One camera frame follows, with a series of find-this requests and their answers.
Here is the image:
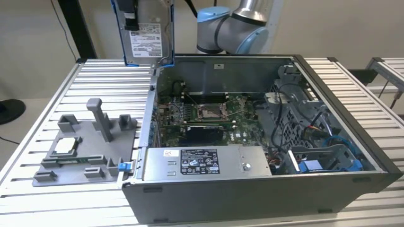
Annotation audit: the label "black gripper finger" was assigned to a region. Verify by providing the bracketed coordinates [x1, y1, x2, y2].
[124, 0, 140, 31]

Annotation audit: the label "hard disk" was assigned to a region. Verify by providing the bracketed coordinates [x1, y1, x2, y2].
[109, 0, 176, 68]

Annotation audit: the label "grey disk bay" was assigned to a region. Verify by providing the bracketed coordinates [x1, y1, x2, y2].
[288, 143, 364, 175]

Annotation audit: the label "thin metal locking lever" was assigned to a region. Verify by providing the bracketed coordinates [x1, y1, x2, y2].
[185, 93, 202, 106]

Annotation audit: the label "CPU socket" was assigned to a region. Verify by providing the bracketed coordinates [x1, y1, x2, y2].
[196, 103, 226, 120]

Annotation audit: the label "black graphics card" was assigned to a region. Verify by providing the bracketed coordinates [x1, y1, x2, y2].
[184, 125, 225, 146]

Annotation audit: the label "black round stand base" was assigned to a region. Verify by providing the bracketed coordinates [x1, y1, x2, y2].
[0, 99, 26, 125]

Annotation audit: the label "grey parts rack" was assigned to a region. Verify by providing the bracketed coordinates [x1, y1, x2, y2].
[30, 98, 138, 188]

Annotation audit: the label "silver CPU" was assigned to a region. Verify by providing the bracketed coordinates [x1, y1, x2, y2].
[53, 139, 78, 154]

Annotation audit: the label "green motherboard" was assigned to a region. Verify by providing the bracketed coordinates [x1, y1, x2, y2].
[153, 94, 266, 148]

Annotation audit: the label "green RAM stick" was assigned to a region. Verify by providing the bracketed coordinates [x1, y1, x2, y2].
[56, 157, 96, 164]

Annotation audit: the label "grey metal drive cage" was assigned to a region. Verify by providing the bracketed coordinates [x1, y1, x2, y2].
[254, 78, 336, 152]

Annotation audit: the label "silver power supply unit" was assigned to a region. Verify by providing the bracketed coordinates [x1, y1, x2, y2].
[141, 145, 273, 180]

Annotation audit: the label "black open PC case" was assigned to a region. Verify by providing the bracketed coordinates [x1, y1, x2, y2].
[120, 53, 404, 225]

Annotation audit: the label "blue carrier in bay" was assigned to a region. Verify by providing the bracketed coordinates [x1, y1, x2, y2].
[297, 160, 322, 173]

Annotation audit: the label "aluminium side table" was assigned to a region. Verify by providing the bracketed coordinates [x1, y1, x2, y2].
[365, 56, 404, 96]

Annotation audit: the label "black upright post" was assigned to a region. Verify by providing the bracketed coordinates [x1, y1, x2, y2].
[58, 0, 97, 60]

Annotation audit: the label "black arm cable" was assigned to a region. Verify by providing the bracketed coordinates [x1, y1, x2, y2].
[184, 0, 200, 16]

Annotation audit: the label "black wire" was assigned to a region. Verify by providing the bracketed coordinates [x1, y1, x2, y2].
[270, 83, 305, 148]

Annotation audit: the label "yellow and red wires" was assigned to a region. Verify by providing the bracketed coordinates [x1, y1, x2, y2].
[302, 125, 320, 140]

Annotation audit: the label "blue wire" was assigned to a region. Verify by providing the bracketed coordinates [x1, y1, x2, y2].
[324, 135, 357, 162]

